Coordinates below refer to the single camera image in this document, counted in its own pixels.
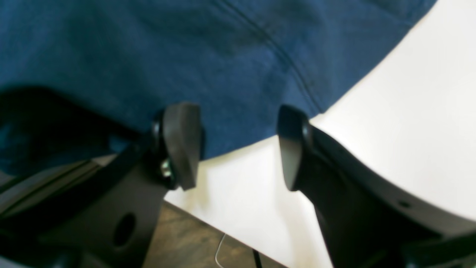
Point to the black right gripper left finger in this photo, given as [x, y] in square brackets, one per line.
[84, 215]

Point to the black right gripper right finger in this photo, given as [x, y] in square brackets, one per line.
[365, 220]

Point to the dark blue t-shirt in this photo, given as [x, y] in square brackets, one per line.
[79, 78]

